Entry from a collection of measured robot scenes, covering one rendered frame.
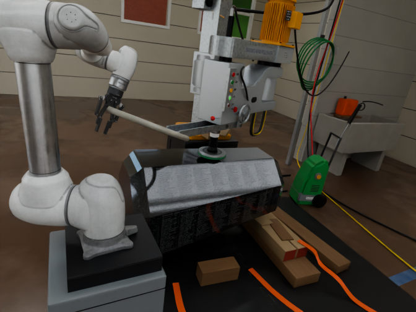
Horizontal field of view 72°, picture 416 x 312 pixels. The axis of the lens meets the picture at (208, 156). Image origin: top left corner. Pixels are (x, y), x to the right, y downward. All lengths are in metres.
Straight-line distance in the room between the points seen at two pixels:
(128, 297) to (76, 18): 0.93
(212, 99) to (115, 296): 1.35
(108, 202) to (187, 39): 7.63
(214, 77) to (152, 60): 6.28
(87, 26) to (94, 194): 0.54
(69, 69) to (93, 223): 6.97
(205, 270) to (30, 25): 1.78
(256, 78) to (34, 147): 1.69
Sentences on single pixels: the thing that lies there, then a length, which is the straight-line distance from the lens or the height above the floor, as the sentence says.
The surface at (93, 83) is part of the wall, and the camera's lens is 8.02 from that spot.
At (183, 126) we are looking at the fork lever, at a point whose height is 1.10.
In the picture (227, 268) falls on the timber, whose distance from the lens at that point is 2.25.
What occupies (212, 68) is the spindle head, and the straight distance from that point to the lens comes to 2.00.
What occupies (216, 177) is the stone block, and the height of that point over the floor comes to 0.74.
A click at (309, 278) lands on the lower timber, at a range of 2.50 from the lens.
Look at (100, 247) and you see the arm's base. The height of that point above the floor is 0.89.
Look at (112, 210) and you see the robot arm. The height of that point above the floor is 1.04.
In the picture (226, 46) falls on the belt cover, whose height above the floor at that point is 1.63.
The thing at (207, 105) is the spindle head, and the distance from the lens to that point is 2.04.
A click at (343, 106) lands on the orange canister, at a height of 1.01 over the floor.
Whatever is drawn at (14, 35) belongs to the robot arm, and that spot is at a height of 1.58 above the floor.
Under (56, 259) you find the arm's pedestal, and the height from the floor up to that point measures 0.80.
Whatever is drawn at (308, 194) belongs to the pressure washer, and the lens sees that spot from 3.59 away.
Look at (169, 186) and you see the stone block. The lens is 1.95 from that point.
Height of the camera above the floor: 1.63
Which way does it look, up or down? 21 degrees down
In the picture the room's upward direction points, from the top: 8 degrees clockwise
